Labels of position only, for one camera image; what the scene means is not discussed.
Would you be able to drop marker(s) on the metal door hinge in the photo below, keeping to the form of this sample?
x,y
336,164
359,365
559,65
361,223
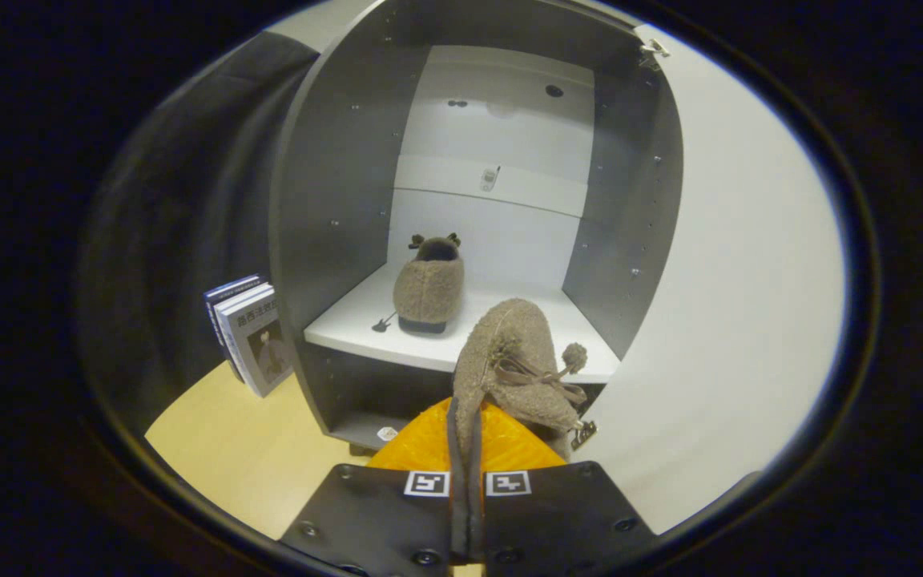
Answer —
x,y
654,50
583,433

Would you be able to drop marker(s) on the grey cover book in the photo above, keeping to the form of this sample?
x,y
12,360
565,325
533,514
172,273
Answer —
x,y
265,344

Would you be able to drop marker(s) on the brown fuzzy shoe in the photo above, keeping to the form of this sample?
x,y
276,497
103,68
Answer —
x,y
429,288
509,344

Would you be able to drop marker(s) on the dark blue book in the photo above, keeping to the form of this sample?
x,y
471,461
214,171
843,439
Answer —
x,y
213,312

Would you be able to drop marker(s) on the white cabinet shelf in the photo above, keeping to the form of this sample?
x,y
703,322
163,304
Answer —
x,y
365,328

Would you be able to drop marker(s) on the grey shoe cabinet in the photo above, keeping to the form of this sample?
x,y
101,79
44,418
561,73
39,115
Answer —
x,y
333,200

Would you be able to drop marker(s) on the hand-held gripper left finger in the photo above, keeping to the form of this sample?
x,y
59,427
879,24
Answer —
x,y
381,517

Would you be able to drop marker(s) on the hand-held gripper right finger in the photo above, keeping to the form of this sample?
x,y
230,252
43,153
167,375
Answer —
x,y
566,521

